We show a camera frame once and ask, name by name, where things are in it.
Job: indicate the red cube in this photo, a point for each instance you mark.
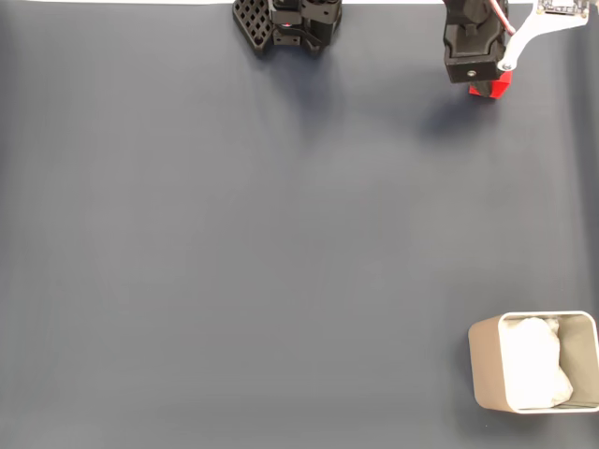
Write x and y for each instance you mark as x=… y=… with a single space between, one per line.
x=501 y=88

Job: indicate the beige square box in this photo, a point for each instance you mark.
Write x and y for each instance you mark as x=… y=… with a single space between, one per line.
x=484 y=365

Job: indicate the crumpled white paper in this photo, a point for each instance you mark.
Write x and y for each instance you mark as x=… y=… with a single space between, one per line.
x=533 y=365

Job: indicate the dark blue table mat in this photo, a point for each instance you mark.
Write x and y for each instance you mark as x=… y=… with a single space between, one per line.
x=187 y=234

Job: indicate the white camera board mount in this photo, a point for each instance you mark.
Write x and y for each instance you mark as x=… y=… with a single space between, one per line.
x=526 y=30

